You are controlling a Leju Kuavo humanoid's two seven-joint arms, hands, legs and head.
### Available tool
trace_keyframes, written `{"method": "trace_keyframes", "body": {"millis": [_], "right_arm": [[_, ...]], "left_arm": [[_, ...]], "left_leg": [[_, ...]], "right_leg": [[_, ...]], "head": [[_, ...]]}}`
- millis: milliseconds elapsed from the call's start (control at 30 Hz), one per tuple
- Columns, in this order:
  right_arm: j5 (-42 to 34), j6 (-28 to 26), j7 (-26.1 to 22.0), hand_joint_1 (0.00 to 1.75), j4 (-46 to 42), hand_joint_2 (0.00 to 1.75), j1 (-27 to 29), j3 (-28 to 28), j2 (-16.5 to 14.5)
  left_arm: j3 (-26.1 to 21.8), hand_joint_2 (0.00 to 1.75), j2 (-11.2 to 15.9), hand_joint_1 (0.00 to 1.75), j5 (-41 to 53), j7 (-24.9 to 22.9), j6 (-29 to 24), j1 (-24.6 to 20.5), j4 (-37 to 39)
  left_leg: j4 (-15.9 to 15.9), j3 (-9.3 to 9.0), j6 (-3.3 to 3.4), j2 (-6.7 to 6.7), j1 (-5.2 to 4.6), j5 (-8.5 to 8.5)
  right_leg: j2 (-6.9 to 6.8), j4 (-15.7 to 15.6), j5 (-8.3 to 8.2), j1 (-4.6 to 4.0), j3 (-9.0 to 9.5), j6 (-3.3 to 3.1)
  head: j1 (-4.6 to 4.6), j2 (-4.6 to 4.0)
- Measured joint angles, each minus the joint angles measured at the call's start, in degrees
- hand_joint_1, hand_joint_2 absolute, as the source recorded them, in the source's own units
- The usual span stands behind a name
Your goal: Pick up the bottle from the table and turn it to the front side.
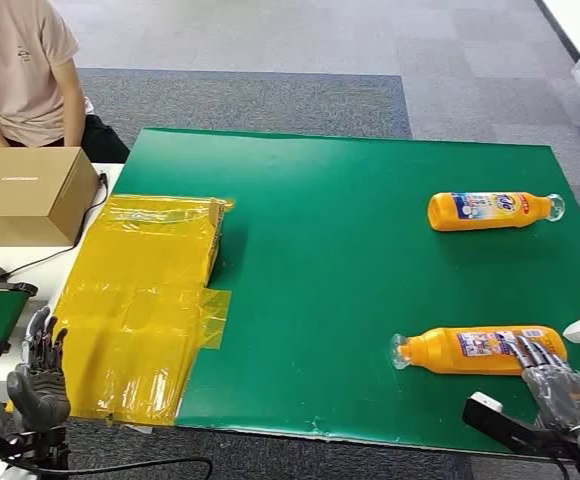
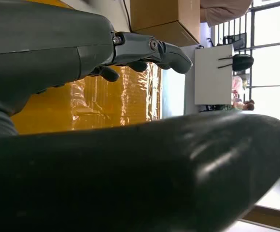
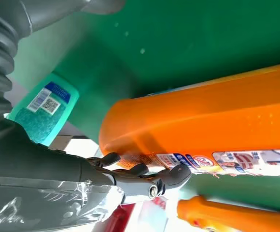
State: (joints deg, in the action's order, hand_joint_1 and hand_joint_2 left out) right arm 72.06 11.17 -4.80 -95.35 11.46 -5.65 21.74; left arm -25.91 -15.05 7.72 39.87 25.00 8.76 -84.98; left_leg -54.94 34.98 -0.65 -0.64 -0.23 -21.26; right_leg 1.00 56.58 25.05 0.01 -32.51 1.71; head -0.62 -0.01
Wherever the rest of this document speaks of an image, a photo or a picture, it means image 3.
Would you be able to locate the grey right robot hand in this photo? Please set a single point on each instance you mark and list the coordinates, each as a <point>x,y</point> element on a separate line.
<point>33,166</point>

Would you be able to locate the teal bottle with barcode label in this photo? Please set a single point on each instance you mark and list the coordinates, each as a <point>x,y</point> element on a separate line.
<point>43,112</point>

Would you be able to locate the white plastic bottle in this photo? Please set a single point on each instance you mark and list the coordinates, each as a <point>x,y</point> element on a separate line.
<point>135,217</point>

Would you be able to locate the green table mat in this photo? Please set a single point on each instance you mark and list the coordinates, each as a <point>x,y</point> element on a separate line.
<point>178,35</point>

